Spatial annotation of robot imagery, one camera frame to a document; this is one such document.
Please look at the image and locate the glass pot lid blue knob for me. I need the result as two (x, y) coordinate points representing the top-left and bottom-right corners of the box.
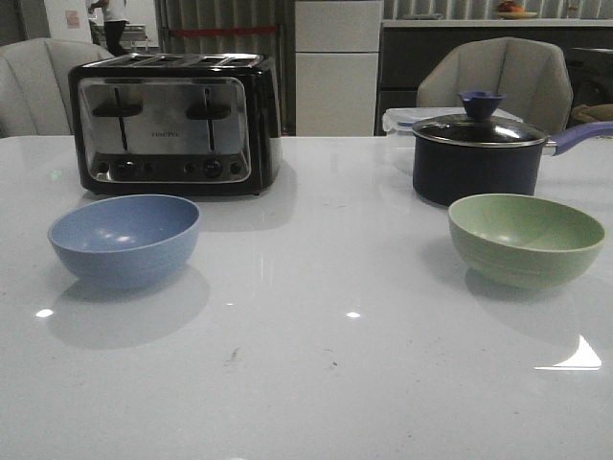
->
(412, 90), (547, 147)

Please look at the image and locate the dark blue saucepan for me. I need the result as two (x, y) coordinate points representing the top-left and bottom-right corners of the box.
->
(413, 122), (612, 206)

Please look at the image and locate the dark kitchen counter cabinet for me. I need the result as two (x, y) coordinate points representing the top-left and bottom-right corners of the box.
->
(375, 19), (612, 133)

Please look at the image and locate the white refrigerator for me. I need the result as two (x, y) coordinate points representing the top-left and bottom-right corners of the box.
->
(295, 1), (384, 137)

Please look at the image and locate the fruit plate on counter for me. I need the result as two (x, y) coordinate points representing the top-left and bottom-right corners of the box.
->
(494, 1), (537, 19)

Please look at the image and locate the person in background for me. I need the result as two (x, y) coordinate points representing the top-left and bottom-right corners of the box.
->
(87, 0), (128, 57)

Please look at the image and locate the green bowl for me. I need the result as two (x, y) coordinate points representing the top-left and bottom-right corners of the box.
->
(448, 194), (606, 289)

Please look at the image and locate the clear plastic food container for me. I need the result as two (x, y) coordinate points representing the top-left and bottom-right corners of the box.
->
(382, 105), (525, 138)

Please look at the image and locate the beige chair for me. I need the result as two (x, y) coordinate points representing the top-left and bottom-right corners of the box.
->
(1, 38), (112, 138)
(416, 36), (573, 134)

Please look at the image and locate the beige chair left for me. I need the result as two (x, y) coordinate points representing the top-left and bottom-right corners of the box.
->
(1, 38), (112, 138)

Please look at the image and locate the blue bowl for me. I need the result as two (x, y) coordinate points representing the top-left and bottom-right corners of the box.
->
(48, 195), (201, 289)

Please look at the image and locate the black and silver toaster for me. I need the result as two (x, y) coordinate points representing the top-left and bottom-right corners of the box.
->
(69, 53), (282, 196)

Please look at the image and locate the beige chair right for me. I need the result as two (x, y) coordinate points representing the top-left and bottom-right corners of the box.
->
(416, 36), (573, 134)

